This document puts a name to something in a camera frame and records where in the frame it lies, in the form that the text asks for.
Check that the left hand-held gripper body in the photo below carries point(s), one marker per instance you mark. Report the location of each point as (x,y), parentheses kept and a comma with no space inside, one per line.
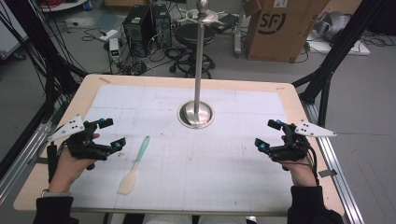
(83,144)

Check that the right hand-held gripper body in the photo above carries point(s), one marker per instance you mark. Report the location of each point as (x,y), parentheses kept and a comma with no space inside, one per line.
(294,147)

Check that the person's right hand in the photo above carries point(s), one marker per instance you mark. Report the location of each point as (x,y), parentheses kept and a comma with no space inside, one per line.
(302,172)

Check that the person's left hand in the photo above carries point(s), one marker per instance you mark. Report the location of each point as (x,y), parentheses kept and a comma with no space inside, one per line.
(67,171)

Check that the grey tape strip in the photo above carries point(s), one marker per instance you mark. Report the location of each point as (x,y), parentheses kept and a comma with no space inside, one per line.
(328,173)

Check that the grey wristband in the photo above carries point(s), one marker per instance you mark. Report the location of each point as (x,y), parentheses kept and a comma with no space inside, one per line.
(56,193)

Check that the white grid mat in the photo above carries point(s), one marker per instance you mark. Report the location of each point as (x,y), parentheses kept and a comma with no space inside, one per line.
(193,168)

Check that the small white electronic device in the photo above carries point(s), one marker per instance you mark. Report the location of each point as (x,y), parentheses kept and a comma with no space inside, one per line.
(114,49)

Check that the white power strip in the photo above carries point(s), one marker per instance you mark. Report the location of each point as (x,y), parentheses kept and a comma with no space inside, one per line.
(108,35)

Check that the large cardboard box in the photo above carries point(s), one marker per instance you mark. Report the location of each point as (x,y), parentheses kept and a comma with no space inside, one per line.
(280,31)

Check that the metal hanging stand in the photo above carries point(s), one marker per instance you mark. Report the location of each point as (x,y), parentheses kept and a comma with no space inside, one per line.
(199,62)

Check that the large black computer tower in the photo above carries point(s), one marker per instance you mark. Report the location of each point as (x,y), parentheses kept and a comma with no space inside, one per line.
(138,29)

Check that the slim black computer tower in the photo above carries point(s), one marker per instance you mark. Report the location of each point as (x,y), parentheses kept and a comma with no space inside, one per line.
(162,26)

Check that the white flat board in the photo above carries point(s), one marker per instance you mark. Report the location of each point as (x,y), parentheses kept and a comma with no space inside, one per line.
(358,48)

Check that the grey plastic bag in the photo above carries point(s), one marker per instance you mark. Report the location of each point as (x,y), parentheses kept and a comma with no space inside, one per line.
(331,25)

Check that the black round stool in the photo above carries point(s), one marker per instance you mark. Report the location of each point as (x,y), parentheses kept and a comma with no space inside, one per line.
(190,35)

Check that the round white table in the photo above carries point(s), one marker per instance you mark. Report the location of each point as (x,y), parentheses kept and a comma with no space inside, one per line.
(62,5)

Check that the aluminium rail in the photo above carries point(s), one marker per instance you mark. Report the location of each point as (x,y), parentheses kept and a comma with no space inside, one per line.
(337,183)
(18,165)

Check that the black frame strut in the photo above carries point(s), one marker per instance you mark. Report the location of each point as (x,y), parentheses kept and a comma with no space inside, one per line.
(339,49)
(37,46)

